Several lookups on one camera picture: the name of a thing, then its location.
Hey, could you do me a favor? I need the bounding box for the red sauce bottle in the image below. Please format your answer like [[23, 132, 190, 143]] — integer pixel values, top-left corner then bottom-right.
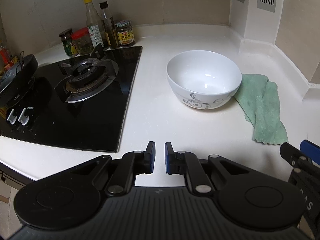
[[0, 40, 12, 65]]

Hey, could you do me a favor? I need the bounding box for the black glass gas stove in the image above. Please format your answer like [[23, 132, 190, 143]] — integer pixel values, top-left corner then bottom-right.
[[0, 45, 143, 153]]

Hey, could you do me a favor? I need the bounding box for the gas burner with pan support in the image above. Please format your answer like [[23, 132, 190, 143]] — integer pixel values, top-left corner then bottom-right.
[[54, 43, 119, 103]]

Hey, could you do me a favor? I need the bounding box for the yellow label jar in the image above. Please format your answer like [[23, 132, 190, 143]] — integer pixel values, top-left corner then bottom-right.
[[115, 20, 136, 48]]

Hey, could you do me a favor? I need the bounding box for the cabinet front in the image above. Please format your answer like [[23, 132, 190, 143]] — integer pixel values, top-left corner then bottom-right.
[[0, 169, 25, 220]]

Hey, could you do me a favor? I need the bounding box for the green cloth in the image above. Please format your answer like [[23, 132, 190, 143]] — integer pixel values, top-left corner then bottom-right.
[[234, 74, 289, 146]]

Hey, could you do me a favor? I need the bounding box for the red-lidded jar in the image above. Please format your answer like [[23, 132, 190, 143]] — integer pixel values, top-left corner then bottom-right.
[[71, 27, 95, 56]]

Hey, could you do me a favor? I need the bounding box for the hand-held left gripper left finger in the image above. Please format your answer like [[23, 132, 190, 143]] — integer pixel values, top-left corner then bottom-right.
[[66, 141, 157, 197]]

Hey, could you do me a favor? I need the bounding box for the dark-lidded jar green label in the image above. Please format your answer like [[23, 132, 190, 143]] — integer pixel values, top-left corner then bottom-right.
[[59, 29, 79, 57]]

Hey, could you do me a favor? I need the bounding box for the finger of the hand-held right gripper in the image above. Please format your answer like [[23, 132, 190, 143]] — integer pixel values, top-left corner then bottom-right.
[[300, 139, 320, 167], [279, 142, 313, 172]]

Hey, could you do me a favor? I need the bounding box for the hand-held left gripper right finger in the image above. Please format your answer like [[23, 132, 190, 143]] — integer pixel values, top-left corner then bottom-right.
[[164, 142, 251, 195]]

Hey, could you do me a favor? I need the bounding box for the black pan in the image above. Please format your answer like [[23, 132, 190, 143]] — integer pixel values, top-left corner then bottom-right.
[[0, 54, 38, 105]]

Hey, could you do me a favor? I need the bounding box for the white bowl with grey pattern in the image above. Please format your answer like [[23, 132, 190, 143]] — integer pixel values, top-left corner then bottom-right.
[[166, 50, 243, 110]]

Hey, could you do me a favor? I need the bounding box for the black-capped oil bottle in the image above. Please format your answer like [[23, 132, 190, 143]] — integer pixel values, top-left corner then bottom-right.
[[99, 1, 120, 50]]

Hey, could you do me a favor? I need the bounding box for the yellow-capped clear bottle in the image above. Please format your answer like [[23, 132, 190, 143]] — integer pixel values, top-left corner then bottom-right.
[[84, 0, 105, 48]]

